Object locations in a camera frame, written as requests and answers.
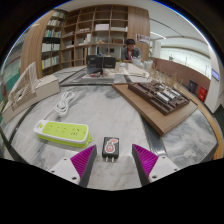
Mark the book shelf unit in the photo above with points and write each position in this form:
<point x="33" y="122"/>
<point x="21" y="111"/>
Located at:
<point x="11" y="73"/>

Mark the wooden shelf unit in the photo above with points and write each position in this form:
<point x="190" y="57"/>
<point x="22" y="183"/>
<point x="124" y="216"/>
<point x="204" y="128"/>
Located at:
<point x="103" y="16"/>

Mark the dark brown architectural model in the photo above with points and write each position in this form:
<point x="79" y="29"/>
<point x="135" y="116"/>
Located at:
<point x="156" y="95"/>

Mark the low black box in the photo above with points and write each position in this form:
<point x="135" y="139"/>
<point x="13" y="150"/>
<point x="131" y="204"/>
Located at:
<point x="109" y="63"/>

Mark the beige paper building model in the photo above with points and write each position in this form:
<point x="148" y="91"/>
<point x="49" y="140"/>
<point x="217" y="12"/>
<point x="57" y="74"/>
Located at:
<point x="137" y="70"/>

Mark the black charger with red print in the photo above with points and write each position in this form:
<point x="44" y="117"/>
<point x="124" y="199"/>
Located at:
<point x="110" y="146"/>

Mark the red bin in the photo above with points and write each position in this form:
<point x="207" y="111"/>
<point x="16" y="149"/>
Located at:
<point x="202" y="94"/>

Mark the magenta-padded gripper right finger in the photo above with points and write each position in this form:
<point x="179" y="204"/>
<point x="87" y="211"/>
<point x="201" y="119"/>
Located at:
<point x="155" y="168"/>

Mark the white cardboard architectural model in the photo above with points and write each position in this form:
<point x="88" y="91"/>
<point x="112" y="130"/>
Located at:
<point x="46" y="87"/>

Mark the tall black box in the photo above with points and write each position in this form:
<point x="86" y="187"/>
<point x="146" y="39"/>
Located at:
<point x="94" y="64"/>

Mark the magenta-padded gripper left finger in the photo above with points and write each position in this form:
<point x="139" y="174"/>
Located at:
<point x="73" y="169"/>

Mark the flat wooden base board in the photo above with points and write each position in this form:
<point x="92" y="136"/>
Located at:
<point x="150" y="113"/>

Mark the person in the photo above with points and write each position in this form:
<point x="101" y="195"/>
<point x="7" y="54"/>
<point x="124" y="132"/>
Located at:
<point x="130" y="53"/>

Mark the green and white power strip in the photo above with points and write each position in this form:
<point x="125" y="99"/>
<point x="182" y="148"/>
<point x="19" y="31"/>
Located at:
<point x="63" y="130"/>

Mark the blue wall screen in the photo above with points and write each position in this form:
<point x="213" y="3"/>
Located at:
<point x="215" y="74"/>

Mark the wall poster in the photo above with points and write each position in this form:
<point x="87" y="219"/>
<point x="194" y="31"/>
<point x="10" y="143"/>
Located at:
<point x="143" y="38"/>

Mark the black bin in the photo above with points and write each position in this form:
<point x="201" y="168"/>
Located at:
<point x="192" y="87"/>

